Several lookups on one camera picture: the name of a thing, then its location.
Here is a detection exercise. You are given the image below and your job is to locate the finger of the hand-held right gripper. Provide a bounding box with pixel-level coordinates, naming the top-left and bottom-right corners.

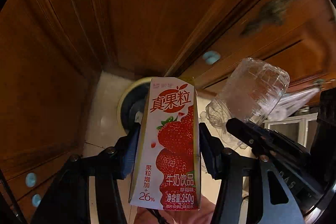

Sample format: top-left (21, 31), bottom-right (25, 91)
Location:
top-left (226, 118), bottom-right (311, 161)

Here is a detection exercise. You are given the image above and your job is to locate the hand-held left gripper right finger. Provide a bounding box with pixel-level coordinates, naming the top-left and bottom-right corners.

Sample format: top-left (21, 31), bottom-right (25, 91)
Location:
top-left (198, 123), bottom-right (306, 224)

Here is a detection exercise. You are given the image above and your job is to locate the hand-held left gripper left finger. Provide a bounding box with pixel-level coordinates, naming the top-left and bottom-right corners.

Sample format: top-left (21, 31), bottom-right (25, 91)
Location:
top-left (30, 123), bottom-right (142, 224)

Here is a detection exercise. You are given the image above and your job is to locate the clear plastic bottle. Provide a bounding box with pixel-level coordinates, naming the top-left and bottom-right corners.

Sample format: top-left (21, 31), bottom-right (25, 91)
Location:
top-left (200, 57), bottom-right (290, 147)

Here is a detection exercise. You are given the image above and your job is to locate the strawberry milk carton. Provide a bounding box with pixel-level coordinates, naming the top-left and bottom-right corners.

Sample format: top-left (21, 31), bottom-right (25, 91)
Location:
top-left (128, 76), bottom-right (202, 211)

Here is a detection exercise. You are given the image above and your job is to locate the cream trash bin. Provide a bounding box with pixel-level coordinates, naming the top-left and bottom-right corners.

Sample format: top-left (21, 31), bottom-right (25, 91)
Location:
top-left (117, 81), bottom-right (153, 135)

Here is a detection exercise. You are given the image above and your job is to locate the translucent plastic sheet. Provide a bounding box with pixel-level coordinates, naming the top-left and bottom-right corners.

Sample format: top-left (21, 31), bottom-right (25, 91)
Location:
top-left (270, 86), bottom-right (322, 119)

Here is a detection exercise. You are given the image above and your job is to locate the person's leg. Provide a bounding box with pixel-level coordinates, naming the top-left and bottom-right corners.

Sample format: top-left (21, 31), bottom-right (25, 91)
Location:
top-left (135, 198), bottom-right (218, 224)

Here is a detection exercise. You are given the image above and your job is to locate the black cable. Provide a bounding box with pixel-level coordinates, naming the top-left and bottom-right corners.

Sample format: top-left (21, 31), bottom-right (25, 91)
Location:
top-left (147, 210), bottom-right (168, 224)

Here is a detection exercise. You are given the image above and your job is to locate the brass cabinet handle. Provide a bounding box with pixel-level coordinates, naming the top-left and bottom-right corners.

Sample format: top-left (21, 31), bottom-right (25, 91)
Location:
top-left (240, 0), bottom-right (311, 35)

